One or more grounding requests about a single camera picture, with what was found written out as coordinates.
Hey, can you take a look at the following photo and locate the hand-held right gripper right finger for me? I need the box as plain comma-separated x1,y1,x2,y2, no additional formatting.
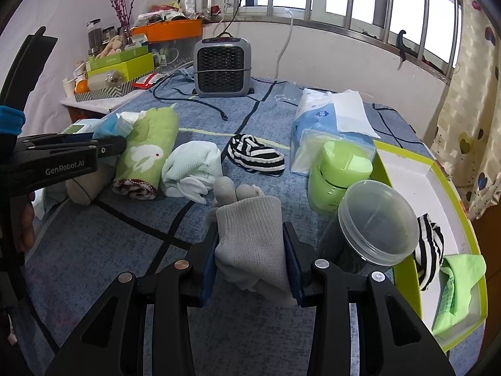
282,221,457,376

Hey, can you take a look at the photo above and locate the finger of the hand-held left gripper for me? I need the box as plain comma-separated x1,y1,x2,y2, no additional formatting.
16,136,128,161
18,132,95,144

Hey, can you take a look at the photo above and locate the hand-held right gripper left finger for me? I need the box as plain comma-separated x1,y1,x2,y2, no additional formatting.
45,223,220,376

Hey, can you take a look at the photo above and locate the light blue cloth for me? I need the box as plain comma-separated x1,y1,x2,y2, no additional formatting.
93,113,132,139

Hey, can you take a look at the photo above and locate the green rabbit print towel roll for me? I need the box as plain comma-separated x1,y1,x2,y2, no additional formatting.
112,104,180,197

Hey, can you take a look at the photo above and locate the beige cloth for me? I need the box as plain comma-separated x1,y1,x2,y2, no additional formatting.
66,160,116,205

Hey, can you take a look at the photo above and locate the grey sock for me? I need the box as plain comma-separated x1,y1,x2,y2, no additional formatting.
207,176,296,306

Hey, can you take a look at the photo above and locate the black white striped sock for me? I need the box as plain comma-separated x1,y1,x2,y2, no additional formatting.
414,213,445,291
227,134,286,177

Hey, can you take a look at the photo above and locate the lime green white box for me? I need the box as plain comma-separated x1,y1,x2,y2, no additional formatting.
370,139,489,353

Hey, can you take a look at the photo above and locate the person's left hand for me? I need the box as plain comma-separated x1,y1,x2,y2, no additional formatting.
10,190,38,253

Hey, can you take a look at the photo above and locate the wet wipes pack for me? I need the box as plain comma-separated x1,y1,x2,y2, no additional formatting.
60,119,102,138

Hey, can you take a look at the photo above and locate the white nightstand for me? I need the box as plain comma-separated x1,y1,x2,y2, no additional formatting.
60,86,142,116

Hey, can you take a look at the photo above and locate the chevron patterned box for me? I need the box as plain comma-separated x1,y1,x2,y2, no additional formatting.
74,82,136,102

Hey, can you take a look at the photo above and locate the blue checked bedsheet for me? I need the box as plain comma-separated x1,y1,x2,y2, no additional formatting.
12,68,486,376

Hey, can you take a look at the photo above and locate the red white packet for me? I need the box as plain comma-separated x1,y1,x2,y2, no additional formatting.
133,74,161,90

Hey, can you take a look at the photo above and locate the white rolled cloth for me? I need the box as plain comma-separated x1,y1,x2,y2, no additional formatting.
161,141,224,204

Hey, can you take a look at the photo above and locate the green cardboard box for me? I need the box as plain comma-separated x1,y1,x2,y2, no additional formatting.
85,45,155,81

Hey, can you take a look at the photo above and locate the beige stuffed toy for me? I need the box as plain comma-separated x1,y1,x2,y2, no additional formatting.
96,35,126,59

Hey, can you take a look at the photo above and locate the clear plastic jar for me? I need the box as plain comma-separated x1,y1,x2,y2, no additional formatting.
317,180,420,275

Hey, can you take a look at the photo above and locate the tall glass jar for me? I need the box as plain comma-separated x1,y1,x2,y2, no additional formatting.
86,19,103,57

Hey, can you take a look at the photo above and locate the lime green lidded container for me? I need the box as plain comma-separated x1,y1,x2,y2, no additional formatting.
307,140,374,216

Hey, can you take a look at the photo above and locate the clear plastic storage box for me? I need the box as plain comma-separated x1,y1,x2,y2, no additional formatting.
149,37,202,73

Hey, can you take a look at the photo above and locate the orange storage box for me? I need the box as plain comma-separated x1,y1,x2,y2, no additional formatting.
130,19,203,44

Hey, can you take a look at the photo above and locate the grey space heater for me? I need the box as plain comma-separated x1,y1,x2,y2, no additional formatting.
193,36,257,98

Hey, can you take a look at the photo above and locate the pile of packets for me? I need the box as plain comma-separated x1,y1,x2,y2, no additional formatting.
137,0,204,24

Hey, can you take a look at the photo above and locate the blue tissue pack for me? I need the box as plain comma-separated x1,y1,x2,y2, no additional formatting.
290,88,382,177

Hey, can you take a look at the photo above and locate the light green cloth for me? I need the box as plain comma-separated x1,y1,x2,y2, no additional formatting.
431,254,487,337

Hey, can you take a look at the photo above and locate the heart print curtain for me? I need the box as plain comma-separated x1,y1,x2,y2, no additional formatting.
431,0,501,220

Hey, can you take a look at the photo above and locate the black hook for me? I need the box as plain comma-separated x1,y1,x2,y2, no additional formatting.
396,29,410,70

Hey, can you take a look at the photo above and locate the black power cable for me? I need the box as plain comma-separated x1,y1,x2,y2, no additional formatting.
152,70,230,123

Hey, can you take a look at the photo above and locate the white cable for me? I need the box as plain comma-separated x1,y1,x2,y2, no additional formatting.
274,10,295,81

